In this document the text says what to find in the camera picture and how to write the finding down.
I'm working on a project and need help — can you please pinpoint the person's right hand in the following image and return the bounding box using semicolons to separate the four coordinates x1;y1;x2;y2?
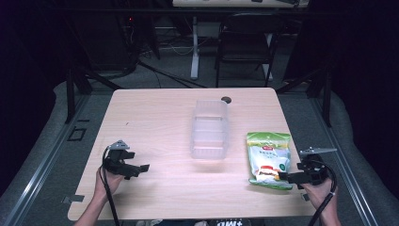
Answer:
300;178;339;212

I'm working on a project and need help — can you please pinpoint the green and white snack bag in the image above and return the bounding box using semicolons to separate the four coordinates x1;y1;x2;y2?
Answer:
246;131;295;191

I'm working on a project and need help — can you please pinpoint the grey tape strip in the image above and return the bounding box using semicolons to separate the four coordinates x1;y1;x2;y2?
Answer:
61;194;86;204

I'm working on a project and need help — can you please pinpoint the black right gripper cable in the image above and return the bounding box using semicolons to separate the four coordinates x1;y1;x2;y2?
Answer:
307;159;339;226

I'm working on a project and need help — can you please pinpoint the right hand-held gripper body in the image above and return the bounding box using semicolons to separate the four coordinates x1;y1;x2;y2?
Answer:
295;146;339;190

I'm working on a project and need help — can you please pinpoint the person's left hand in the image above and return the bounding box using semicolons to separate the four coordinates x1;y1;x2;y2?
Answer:
93;167;125;202

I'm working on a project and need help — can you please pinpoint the clear plastic storage box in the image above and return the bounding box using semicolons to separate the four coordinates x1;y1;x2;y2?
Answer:
189;99;230;160

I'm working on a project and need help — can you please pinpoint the metal floor rail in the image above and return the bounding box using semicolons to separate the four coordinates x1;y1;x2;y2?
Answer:
308;93;378;226
0;93;92;226

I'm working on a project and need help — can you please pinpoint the black chair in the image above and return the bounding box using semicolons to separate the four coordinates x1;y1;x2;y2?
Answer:
214;13;279;89

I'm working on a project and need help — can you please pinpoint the white desk leg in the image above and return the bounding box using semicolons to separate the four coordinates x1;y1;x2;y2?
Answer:
190;15;200;81

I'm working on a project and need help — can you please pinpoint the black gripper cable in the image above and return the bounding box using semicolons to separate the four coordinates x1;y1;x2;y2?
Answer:
98;146;122;226
307;159;339;226

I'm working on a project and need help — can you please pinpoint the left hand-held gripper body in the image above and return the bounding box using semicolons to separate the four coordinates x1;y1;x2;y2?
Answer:
103;139;141;181

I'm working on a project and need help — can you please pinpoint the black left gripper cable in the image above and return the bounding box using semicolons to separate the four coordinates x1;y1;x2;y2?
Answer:
98;146;122;226

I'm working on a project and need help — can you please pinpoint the black metal stand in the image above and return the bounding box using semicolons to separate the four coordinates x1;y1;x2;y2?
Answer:
63;59;124;124
275;65;333;128

